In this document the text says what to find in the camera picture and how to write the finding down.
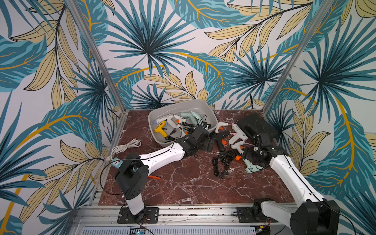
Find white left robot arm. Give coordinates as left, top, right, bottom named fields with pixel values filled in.
left=115, top=126, right=210, bottom=221

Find grey plastic storage box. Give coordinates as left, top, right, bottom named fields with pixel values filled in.
left=148, top=99, right=218, bottom=147

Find black bundled power cable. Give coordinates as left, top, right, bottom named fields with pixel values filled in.
left=211, top=149, right=239, bottom=180

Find large white pink-trigger glue gun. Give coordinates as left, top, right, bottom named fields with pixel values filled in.
left=229, top=123, right=248, bottom=145

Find mint green glue gun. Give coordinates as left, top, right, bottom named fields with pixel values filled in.
left=180, top=112, right=197, bottom=125

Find yellow glue gun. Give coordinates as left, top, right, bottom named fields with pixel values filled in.
left=154, top=120, right=168, bottom=138

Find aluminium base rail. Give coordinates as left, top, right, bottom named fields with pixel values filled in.
left=67, top=204, right=318, bottom=235

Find light blue glue gun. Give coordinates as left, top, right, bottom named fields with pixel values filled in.
left=191, top=111, right=203, bottom=125
left=243, top=159, right=264, bottom=174

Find orange handled pliers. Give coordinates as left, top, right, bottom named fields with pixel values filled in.
left=148, top=175, right=161, bottom=180

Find coiled white cable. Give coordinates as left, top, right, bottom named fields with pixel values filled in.
left=110, top=137, right=142, bottom=155

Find small white orange-trigger glue gun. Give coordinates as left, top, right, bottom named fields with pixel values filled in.
left=214, top=122, right=228, bottom=134

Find white switch glue gun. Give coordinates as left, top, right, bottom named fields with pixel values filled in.
left=173, top=115, right=187, bottom=128

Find black plastic tool case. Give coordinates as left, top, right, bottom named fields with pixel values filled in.
left=237, top=113, right=278, bottom=140

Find white blue-trigger glue gun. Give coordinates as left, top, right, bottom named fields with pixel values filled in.
left=153, top=114, right=176, bottom=128

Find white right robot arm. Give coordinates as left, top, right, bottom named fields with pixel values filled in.
left=242, top=133, right=340, bottom=235

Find light blue power strip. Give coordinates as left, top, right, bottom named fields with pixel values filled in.
left=111, top=158, right=123, bottom=169

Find black orange-trigger glue gun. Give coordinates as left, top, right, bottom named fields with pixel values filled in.
left=210, top=131, right=230, bottom=152

